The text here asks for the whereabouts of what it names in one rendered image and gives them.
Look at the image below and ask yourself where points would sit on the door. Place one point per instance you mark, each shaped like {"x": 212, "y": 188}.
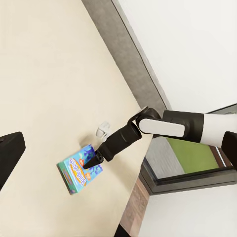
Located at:
{"x": 173, "y": 165}

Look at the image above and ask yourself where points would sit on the bed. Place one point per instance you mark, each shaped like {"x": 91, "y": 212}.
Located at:
{"x": 66, "y": 67}

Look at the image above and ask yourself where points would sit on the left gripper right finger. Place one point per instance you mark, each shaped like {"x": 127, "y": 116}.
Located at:
{"x": 229, "y": 147}

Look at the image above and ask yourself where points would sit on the board game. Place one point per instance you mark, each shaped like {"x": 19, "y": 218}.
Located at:
{"x": 75, "y": 175}

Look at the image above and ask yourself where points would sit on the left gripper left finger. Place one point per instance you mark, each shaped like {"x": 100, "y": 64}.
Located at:
{"x": 12, "y": 147}

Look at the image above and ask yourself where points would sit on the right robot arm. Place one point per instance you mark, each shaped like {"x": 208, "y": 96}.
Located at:
{"x": 202, "y": 128}

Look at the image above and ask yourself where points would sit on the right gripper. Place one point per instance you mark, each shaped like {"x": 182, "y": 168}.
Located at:
{"x": 108, "y": 149}

